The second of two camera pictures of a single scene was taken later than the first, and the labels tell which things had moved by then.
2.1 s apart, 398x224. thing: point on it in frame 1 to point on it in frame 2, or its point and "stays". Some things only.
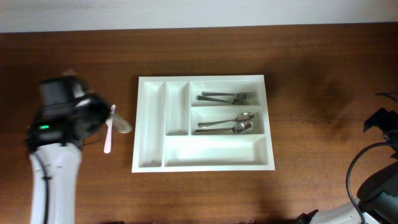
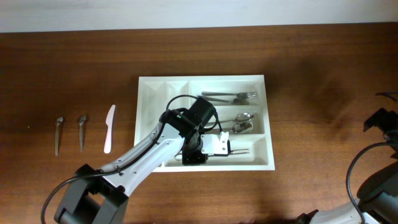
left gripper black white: (104, 104) to (200, 155)
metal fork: (235, 101) stays
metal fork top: (244, 95) stays
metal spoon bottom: (240, 128) stays
